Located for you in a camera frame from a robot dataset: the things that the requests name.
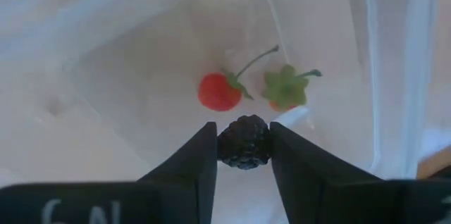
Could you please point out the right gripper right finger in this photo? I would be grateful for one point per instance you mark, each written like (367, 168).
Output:
(317, 188)

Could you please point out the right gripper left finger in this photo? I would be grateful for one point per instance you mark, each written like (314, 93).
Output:
(169, 196)

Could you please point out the clear plastic tupperware container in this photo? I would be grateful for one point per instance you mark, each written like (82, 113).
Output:
(141, 76)

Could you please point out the dark blackberry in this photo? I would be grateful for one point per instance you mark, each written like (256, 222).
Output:
(245, 142)

